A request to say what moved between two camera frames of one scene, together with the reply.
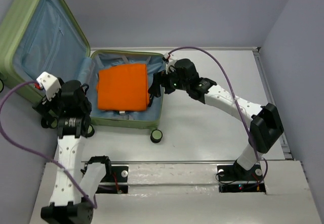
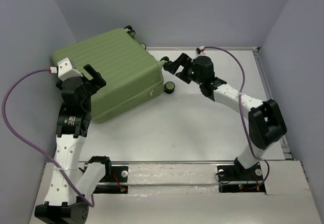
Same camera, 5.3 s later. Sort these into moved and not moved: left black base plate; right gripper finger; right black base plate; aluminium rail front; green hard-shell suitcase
Moved: right gripper finger; green hard-shell suitcase
Not moved: aluminium rail front; right black base plate; left black base plate
